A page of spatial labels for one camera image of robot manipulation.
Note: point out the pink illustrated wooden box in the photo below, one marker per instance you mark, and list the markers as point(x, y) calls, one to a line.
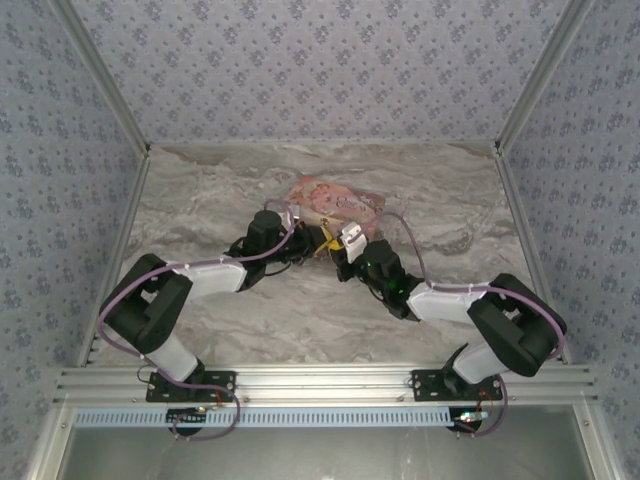
point(330, 197)

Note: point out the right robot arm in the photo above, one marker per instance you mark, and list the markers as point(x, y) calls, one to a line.
point(440, 305)

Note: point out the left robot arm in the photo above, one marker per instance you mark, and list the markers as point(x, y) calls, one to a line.
point(215, 280)

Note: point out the black controller board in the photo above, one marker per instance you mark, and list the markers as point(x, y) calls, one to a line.
point(186, 422)
point(467, 425)

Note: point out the grey metal panel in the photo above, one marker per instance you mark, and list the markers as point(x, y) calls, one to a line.
point(320, 452)

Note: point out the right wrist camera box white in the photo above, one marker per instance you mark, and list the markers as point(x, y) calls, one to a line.
point(354, 240)

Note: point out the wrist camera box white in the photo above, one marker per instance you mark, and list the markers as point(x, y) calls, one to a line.
point(354, 240)
point(292, 215)

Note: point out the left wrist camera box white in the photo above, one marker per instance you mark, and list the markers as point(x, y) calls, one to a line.
point(292, 215)

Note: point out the thin aluminium table rail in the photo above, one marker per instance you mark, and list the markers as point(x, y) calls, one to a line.
point(320, 143)

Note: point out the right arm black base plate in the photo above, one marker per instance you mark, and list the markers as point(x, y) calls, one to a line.
point(425, 389)

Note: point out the wide aluminium mounting rail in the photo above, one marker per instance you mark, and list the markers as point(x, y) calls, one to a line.
point(320, 385)

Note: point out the aluminium table side rail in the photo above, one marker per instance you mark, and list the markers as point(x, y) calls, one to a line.
point(530, 250)
point(117, 250)

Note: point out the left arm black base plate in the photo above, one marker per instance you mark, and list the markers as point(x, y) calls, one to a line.
point(160, 391)

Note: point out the aluminium frame post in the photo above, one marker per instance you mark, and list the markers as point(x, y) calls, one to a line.
point(542, 80)
point(102, 80)

